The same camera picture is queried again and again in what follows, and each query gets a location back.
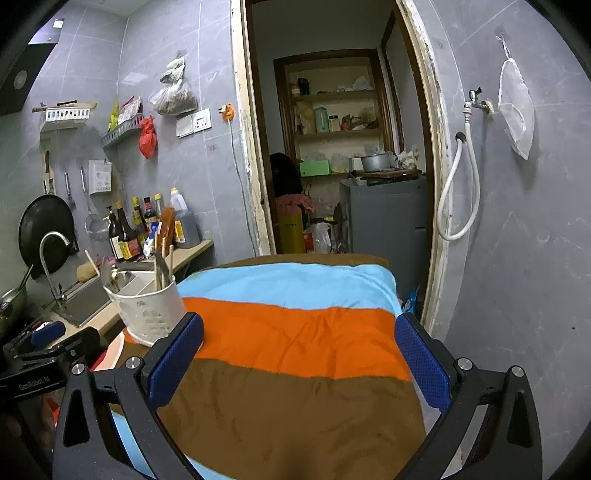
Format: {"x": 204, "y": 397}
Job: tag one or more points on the wooden chopstick in basket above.
{"x": 92, "y": 262}

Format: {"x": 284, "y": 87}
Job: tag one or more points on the hanging bag of dried goods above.
{"x": 175, "y": 97}

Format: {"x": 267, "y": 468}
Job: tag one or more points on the large dark vinegar jug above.
{"x": 185, "y": 228}

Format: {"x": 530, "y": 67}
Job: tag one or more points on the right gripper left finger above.
{"x": 87, "y": 443}

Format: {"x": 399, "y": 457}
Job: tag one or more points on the steel fork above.
{"x": 161, "y": 271}

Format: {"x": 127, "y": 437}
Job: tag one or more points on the steel pot on machine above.
{"x": 378, "y": 162}

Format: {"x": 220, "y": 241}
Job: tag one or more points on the metal strainer hanging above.
{"x": 95, "y": 225}

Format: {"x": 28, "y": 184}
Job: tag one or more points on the steel kitchen sink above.
{"x": 89, "y": 299}

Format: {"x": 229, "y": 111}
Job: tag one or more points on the white plastic utensil basket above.
{"x": 148, "y": 313}

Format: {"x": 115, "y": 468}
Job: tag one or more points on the yellow gas cylinder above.
{"x": 290, "y": 215}

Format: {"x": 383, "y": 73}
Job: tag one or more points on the black wok pan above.
{"x": 45, "y": 214}

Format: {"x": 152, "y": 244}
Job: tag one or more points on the striped blue orange brown cloth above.
{"x": 299, "y": 375}

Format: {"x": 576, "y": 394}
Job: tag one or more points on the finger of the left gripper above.
{"x": 45, "y": 334}

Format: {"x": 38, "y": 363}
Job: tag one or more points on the wooden shelf unit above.
{"x": 334, "y": 109}

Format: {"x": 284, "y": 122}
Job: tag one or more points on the steel spoon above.
{"x": 105, "y": 274}

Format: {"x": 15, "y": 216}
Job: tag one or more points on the wall power socket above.
{"x": 193, "y": 123}

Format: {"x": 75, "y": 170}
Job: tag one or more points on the white mesh bag on wall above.
{"x": 515, "y": 105}

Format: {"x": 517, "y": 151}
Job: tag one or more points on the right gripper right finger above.
{"x": 508, "y": 444}

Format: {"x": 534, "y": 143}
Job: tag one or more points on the red plastic bag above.
{"x": 147, "y": 143}

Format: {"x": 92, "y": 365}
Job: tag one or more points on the grey washing machine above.
{"x": 389, "y": 220}

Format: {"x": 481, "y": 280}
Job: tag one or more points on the grey wall shelf rack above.
{"x": 122, "y": 131}

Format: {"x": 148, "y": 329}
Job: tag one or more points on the dark soy sauce bottle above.
{"x": 127, "y": 238}

